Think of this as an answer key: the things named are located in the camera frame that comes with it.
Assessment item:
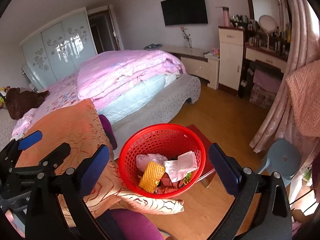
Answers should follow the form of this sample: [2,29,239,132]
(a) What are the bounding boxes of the clear plastic bag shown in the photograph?
[136,154,168,172]

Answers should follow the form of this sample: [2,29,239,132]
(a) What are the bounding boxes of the brown orange wrapper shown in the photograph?
[155,173,185,194]

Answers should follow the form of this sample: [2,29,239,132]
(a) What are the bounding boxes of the red floor mat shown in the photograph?
[186,124,217,188]

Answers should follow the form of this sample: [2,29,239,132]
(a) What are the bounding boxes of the brown plush bear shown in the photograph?
[5,88,50,120]

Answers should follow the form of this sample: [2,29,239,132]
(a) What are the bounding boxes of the green wrapper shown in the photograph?
[183,172,192,185]

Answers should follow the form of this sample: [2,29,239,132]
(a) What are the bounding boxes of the orange rose pattern tablecloth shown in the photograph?
[16,100,184,218]

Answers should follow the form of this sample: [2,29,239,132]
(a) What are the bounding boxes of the white translucent plastic wrapper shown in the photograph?
[163,151,198,183]

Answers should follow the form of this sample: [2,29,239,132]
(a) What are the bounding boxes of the grey plastic stool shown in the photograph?
[256,138,301,182]

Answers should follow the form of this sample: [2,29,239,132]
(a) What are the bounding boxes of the yellow foam fruit net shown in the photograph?
[138,161,165,193]

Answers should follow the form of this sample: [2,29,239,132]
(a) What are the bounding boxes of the pink floral bed sheet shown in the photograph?
[11,71,80,140]

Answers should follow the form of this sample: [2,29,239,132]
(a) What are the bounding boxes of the red plastic mesh basket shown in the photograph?
[118,124,207,199]

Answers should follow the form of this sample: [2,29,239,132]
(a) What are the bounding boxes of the woven storage box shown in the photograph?
[249,84,276,109]

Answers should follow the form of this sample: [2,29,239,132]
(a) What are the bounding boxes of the pink quilt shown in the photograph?
[77,50,186,110]

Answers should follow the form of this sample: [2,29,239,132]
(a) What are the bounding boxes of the glass sliding door wardrobe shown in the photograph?
[20,7,97,90]

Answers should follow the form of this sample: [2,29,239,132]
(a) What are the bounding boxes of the light blue pillow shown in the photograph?
[97,75,165,124]

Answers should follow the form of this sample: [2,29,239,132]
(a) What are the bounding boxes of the cream low tv cabinet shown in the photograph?
[160,45,220,90]

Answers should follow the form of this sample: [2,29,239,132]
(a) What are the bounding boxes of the pink blanket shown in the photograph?
[286,60,319,137]

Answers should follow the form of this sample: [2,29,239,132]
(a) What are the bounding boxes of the dressing table with drawer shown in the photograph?
[245,45,287,73]

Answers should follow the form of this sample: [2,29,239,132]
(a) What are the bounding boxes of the white tall cabinet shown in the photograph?
[219,27,244,96]

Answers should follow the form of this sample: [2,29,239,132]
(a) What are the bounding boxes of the dark doorway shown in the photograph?
[88,8,120,54]

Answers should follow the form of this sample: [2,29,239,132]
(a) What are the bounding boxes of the rose in glass vase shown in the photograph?
[180,26,192,48]

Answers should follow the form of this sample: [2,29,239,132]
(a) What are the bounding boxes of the pink curtain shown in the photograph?
[249,0,319,154]

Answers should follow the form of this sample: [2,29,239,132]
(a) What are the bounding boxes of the round vanity mirror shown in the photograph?
[258,15,277,49]

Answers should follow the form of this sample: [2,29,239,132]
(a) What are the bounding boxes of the pink thermos bottle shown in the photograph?
[217,6,231,27]

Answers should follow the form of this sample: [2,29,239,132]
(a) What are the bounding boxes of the grey bed frame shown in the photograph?
[112,74,201,159]

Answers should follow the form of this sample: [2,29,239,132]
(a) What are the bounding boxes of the black wall television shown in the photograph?
[161,0,208,26]

